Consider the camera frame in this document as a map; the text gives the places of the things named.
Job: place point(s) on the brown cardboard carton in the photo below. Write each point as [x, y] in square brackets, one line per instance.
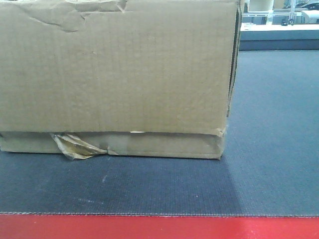
[117, 77]

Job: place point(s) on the dark grey conveyor belt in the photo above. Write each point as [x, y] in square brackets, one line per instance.
[270, 165]

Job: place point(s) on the red conveyor edge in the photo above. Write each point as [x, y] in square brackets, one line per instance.
[131, 227]

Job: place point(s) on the white background table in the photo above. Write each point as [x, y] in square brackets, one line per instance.
[278, 32]

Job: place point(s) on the grey conveyor side rail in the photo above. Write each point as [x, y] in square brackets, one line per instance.
[295, 44]

